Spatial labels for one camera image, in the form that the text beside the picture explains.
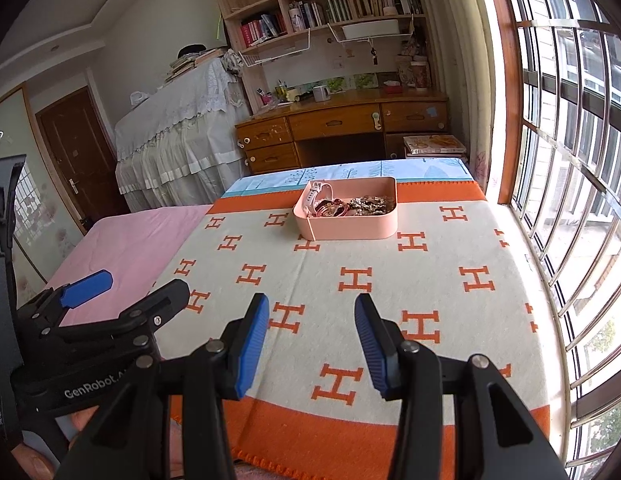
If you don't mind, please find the floral sliding wardrobe door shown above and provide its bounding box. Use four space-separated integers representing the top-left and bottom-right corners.
0 85 88 306

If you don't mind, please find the pink plastic tray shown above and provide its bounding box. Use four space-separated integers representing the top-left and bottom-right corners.
293 176 399 241

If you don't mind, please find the blue tree print sheet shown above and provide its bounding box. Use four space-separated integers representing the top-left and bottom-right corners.
223 157 474 200

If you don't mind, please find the pile of books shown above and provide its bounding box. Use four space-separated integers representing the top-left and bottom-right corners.
163 44 226 83

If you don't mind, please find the brown wooden door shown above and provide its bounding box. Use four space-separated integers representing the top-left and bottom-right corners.
35 86 131 233

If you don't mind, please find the empty white wire basket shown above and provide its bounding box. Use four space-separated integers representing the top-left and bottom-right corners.
238 27 311 68

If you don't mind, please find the white wire basket with tray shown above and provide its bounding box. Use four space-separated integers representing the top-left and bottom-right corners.
328 19 416 47

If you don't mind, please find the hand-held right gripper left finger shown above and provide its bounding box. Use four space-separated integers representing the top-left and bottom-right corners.
55 292 270 480

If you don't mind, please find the stack of books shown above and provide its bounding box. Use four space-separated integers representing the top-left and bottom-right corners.
403 134 469 160

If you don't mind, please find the person's left hand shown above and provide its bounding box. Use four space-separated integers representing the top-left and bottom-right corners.
10 405 104 480

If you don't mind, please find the piano under white cover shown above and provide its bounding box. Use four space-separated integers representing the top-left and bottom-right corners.
114 57 251 213

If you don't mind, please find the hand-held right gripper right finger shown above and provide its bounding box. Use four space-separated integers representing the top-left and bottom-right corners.
355 292 571 480

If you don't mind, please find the floral lidded jar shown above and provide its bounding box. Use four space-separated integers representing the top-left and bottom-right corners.
411 60 431 90

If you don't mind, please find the red string bracelet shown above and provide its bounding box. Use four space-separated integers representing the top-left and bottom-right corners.
315 200 349 218

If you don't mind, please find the pink bed sheet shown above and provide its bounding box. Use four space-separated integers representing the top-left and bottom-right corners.
40 204 214 331

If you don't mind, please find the row of red-spined books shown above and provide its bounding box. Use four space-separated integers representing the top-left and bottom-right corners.
239 12 287 47

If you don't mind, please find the orange patterned blanket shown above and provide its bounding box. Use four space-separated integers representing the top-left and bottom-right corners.
155 180 551 480

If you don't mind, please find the wooden bookshelf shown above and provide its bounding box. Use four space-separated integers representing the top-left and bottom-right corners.
205 0 434 111

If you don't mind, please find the row of pale-spined books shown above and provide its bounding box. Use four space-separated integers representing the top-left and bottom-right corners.
288 0 354 31

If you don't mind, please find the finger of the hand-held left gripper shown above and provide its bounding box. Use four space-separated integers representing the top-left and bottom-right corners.
55 278 191 346
18 269 114 331

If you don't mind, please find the row of dark-spined books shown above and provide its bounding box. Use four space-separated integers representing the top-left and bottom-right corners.
351 0 424 18

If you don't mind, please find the dark grey panel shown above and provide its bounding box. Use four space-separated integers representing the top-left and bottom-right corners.
0 155 27 461

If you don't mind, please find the metal window grille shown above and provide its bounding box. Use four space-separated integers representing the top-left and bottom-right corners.
511 0 621 480

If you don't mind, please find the white smartwatch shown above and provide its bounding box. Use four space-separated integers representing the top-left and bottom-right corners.
301 180 335 218

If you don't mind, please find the beige curtain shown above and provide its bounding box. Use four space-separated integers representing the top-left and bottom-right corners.
411 0 496 201

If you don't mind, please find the wooden desk with drawers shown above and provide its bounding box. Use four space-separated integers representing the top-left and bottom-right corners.
234 87 450 175

